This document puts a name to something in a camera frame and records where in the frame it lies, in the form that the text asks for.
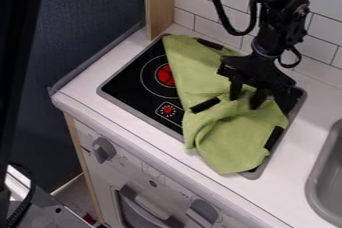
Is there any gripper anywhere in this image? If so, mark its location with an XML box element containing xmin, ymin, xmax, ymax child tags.
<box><xmin>216</xmin><ymin>52</ymin><xmax>297</xmax><ymax>111</ymax></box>

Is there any green cloth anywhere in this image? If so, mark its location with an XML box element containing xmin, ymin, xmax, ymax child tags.
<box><xmin>161</xmin><ymin>34</ymin><xmax>290</xmax><ymax>175</ymax></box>

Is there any toy stove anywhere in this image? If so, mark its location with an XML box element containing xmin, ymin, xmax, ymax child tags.
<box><xmin>96</xmin><ymin>33</ymin><xmax>309</xmax><ymax>181</ymax></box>

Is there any toy sink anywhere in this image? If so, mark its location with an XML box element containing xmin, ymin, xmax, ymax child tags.
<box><xmin>304</xmin><ymin>118</ymin><xmax>342</xmax><ymax>228</ymax></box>

